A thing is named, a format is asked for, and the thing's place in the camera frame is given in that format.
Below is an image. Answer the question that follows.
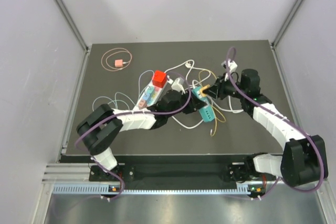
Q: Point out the white power strip cable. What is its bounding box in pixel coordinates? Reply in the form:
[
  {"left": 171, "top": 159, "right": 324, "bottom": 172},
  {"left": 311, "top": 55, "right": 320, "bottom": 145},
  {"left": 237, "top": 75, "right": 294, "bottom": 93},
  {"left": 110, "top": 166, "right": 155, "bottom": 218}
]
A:
[{"left": 165, "top": 59, "right": 211, "bottom": 88}]

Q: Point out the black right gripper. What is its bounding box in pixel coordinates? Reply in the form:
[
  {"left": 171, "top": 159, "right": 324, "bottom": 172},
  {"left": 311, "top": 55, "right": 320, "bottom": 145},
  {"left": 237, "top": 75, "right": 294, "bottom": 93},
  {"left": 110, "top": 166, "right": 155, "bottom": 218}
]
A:
[{"left": 204, "top": 72, "right": 247, "bottom": 100}]

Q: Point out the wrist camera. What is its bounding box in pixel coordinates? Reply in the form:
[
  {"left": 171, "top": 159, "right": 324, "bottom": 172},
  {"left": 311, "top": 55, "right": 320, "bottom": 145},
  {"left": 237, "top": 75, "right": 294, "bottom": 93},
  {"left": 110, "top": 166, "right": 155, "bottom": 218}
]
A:
[
  {"left": 222, "top": 59, "right": 238, "bottom": 72},
  {"left": 171, "top": 77, "right": 185, "bottom": 93}
]

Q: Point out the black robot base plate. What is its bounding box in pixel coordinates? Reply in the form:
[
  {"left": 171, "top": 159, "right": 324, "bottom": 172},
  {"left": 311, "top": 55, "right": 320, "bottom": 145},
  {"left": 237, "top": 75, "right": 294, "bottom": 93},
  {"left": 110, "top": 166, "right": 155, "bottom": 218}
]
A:
[{"left": 88, "top": 154, "right": 281, "bottom": 186}]

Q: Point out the blue USB charger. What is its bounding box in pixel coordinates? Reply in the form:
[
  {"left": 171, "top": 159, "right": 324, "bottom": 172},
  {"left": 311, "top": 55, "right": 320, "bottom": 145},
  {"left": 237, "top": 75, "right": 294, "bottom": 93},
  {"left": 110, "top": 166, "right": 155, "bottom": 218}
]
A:
[{"left": 142, "top": 93, "right": 151, "bottom": 103}]

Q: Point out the teal power strip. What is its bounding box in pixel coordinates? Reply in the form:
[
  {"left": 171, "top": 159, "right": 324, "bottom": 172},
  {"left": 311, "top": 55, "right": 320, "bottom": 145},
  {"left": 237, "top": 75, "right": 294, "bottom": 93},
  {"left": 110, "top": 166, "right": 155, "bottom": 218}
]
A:
[{"left": 192, "top": 85, "right": 215, "bottom": 122}]

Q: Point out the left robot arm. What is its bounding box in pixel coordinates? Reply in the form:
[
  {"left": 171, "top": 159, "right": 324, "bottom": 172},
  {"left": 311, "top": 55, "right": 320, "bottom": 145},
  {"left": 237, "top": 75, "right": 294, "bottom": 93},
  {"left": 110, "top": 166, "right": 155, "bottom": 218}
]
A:
[{"left": 76, "top": 90, "right": 207, "bottom": 180}]

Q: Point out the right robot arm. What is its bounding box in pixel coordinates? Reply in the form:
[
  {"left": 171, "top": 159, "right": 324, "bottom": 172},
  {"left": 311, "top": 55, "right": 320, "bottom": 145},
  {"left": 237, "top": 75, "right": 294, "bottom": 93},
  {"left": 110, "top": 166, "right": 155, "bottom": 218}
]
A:
[{"left": 203, "top": 69, "right": 329, "bottom": 187}]

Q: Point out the red cube socket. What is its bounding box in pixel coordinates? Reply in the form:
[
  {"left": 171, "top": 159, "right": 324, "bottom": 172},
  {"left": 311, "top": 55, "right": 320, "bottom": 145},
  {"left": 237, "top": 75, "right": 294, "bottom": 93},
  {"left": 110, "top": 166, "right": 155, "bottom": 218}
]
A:
[{"left": 152, "top": 70, "right": 167, "bottom": 88}]

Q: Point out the white teal strip cable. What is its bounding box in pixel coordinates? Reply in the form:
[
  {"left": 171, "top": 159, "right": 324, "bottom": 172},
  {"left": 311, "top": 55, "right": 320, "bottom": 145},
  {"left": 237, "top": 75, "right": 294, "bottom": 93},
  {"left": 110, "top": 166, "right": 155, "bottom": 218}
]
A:
[{"left": 172, "top": 79, "right": 245, "bottom": 130}]

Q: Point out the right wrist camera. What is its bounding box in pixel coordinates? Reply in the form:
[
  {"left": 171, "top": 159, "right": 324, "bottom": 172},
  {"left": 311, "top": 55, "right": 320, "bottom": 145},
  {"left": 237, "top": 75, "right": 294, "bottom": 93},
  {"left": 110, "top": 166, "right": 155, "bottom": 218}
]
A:
[{"left": 222, "top": 59, "right": 238, "bottom": 72}]

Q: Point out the yellow USB cable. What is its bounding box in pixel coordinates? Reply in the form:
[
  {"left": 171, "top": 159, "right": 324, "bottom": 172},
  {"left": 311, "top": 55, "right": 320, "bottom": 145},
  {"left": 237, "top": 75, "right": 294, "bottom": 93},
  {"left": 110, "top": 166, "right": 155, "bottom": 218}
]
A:
[{"left": 197, "top": 69, "right": 226, "bottom": 137}]

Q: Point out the yellow USB charger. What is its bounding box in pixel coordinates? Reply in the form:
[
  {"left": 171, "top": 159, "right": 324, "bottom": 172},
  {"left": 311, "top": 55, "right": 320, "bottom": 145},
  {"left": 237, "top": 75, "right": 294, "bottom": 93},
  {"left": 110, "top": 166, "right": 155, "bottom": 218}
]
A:
[{"left": 199, "top": 84, "right": 210, "bottom": 97}]

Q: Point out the green USB charger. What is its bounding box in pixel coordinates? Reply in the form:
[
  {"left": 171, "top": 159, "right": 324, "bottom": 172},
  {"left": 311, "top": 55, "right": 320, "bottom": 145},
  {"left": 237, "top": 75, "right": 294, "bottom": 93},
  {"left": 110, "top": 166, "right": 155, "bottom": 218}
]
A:
[{"left": 148, "top": 86, "right": 155, "bottom": 94}]

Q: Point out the white power strip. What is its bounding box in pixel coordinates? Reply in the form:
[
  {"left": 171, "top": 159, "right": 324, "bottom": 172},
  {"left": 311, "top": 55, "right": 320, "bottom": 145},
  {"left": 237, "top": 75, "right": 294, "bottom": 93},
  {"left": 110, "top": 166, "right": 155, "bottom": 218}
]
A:
[{"left": 133, "top": 74, "right": 167, "bottom": 110}]

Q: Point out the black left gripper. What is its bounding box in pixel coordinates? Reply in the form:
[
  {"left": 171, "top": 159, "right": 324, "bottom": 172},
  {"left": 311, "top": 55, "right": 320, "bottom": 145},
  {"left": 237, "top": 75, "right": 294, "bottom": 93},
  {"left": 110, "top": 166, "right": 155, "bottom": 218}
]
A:
[{"left": 166, "top": 88, "right": 205, "bottom": 118}]

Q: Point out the pink USB cable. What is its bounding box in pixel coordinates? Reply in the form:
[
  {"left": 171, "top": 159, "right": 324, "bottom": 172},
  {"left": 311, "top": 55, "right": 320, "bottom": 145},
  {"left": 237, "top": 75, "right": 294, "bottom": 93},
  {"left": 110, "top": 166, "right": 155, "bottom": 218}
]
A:
[{"left": 101, "top": 48, "right": 133, "bottom": 72}]

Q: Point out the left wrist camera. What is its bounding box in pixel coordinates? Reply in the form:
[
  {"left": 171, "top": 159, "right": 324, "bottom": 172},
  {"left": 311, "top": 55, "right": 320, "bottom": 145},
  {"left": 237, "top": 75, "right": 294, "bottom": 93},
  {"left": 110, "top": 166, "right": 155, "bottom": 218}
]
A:
[{"left": 171, "top": 77, "right": 185, "bottom": 93}]

